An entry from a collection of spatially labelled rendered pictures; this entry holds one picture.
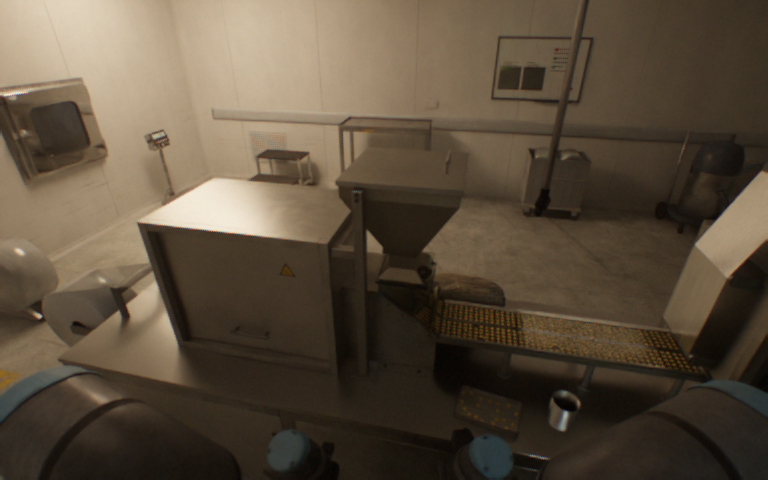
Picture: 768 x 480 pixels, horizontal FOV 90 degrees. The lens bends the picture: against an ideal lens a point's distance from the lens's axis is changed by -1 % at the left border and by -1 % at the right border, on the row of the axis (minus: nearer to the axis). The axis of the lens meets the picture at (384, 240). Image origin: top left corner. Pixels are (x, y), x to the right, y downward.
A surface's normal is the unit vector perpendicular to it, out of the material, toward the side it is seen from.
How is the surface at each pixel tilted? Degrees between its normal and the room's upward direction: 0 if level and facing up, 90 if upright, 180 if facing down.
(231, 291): 90
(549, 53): 90
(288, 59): 90
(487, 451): 19
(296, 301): 90
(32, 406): 13
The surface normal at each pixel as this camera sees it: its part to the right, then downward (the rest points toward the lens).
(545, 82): -0.22, 0.47
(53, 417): -0.11, -0.73
